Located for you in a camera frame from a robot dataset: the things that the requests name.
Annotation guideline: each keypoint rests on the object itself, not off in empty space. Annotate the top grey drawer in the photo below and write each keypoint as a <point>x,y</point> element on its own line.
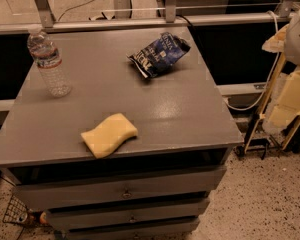
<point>120,188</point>

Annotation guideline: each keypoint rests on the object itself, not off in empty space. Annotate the wire mesh basket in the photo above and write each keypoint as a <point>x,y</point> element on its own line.
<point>17,213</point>

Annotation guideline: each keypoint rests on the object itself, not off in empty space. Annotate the blue chip bag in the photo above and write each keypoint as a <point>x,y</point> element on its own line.
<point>159,56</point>

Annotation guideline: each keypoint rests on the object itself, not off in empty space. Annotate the bottom grey drawer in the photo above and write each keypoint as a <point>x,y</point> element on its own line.
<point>138,230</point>

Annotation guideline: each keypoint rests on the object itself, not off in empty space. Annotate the metal railing frame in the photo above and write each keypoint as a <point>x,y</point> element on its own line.
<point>16,16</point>

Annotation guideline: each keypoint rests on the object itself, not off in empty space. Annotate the grey drawer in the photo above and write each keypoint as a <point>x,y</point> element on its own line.
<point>120,188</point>
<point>138,230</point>
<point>128,214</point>

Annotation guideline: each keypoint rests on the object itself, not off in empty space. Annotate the yellow sponge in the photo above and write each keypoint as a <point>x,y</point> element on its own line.
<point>105,138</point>

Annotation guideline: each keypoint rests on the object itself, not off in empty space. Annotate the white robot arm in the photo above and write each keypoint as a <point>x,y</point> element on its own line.
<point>292,42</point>

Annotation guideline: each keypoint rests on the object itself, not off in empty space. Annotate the grey drawer cabinet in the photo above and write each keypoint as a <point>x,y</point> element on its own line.
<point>121,157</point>

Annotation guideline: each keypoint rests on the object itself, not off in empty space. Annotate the clear plastic water bottle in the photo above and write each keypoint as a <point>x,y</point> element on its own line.
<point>48,60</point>

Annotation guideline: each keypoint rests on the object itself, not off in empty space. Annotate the middle grey drawer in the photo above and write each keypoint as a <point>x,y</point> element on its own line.
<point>128,214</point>

